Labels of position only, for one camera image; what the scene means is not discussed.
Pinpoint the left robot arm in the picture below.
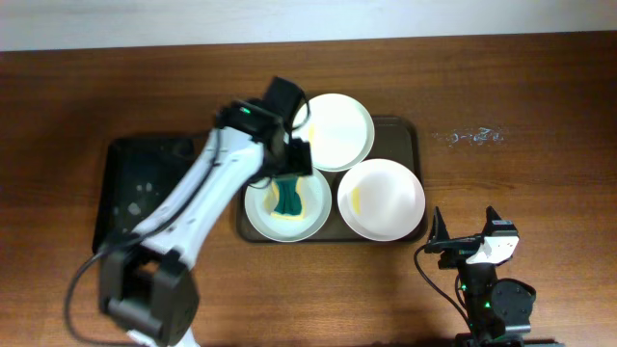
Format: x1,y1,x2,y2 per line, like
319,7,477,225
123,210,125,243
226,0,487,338
95,99,312,346

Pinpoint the green and yellow sponge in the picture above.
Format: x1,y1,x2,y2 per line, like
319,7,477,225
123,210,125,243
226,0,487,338
263,176,305,221

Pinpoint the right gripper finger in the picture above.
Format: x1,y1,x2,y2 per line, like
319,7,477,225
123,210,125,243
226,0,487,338
483,205,517,237
428,206,450,245

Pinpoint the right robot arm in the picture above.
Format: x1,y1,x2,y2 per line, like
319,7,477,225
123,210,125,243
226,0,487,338
417,206,559,347

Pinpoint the black rectangular tray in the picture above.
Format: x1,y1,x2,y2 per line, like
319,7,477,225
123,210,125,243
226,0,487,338
92,136,196,253

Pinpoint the white plate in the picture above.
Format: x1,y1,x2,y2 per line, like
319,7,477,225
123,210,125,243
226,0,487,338
292,93,375,172
337,159,426,242

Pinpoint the white plate top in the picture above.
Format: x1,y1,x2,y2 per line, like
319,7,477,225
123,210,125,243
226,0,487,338
292,93,375,172

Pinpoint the pale blue plate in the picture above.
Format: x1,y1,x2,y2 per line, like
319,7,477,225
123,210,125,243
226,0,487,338
244,169,332,243

